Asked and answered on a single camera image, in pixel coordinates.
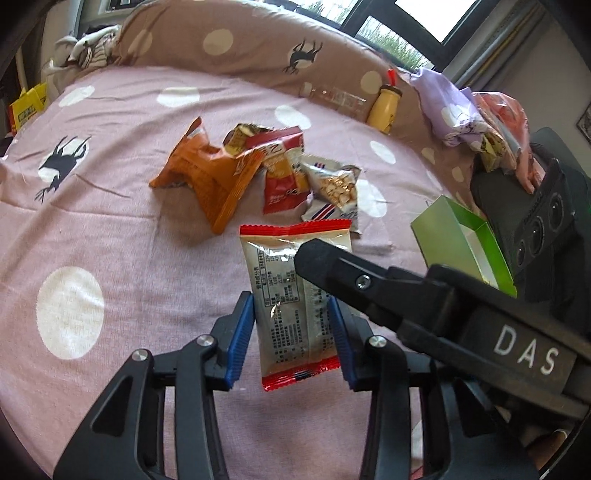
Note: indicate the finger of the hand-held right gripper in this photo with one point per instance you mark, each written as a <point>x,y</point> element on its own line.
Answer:
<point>351,274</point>

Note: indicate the cream red-edged snack packet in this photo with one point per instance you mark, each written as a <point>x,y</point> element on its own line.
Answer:
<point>286,295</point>

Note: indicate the clear plastic bottle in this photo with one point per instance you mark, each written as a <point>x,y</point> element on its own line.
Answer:
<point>337,97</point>

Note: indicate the red snack packet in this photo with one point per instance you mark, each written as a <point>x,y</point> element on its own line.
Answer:
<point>281,184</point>

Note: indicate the purple plastic bag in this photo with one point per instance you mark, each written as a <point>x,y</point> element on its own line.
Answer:
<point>443,101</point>

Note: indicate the window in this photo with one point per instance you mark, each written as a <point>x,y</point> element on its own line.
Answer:
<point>392,37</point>

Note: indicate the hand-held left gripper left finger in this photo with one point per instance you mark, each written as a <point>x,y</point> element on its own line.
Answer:
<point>240,341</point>

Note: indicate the white snack packet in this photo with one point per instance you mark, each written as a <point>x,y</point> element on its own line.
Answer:
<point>330,189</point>

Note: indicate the yellow printed bag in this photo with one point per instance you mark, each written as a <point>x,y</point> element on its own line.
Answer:
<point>491,150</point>

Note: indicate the pink cloth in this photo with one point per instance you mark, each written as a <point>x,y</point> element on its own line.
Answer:
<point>501,110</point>

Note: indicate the yellow brown snack packet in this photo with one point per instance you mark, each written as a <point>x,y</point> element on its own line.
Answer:
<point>238,138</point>

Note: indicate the orange snack packet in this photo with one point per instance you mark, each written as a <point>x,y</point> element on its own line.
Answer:
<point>203,180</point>

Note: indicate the pink polka dot bedsheet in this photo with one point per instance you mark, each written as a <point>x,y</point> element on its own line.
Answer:
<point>138,277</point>

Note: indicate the dark grey pillow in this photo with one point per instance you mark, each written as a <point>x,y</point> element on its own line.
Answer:
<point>496,189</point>

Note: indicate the yellow bags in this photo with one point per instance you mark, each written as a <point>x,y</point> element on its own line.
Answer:
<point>27,106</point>

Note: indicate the person's right hand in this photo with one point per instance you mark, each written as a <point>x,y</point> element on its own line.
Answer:
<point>549,445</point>

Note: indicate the green cardboard box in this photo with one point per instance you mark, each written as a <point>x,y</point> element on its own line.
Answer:
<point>443,230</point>

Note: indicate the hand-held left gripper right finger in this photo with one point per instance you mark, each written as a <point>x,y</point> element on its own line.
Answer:
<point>339,341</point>

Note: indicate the yellow bottle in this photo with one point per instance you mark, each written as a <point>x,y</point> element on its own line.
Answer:
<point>384,110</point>

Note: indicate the striped cloth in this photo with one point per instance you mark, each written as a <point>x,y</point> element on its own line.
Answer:
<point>87,50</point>

